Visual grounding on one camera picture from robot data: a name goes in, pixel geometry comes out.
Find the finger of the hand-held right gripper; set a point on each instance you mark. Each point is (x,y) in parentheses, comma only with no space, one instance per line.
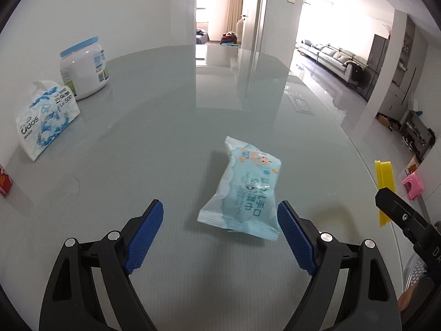
(399,210)

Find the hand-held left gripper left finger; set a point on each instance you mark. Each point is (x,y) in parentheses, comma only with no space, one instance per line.
(143,238)

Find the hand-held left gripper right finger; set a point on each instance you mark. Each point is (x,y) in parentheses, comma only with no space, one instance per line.
(296,238)

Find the grey perforated waste basket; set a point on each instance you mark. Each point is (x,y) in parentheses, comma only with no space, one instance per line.
(415,272)

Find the light blue wet wipe packet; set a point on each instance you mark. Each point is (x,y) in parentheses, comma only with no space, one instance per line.
(241,186)

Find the yellow plastic object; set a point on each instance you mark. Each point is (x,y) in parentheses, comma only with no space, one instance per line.
(384,186)

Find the pink plastic stool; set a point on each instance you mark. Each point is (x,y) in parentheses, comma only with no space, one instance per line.
(413,184)

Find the cardboard box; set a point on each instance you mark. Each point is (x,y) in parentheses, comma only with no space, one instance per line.
(385,120)

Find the white low cabinet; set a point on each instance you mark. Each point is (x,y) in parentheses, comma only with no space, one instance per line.
(399,98)

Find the dark tall cabinet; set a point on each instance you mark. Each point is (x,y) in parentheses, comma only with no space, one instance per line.
(377,65)

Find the red drink can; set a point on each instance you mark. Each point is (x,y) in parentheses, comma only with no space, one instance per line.
(4,182)

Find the white blue tissue pack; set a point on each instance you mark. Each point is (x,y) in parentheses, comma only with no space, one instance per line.
(44,120)

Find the grey sofa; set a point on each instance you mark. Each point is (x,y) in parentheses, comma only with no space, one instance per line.
(330,57)

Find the white jar with blue lid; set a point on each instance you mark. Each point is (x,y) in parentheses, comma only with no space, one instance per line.
(84,69)

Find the white room door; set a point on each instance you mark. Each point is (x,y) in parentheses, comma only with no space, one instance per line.
(256,34)

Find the bed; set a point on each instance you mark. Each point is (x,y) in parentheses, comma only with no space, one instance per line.
(201,37)

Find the beige curtain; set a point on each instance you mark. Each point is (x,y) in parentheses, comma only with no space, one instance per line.
(234,10)

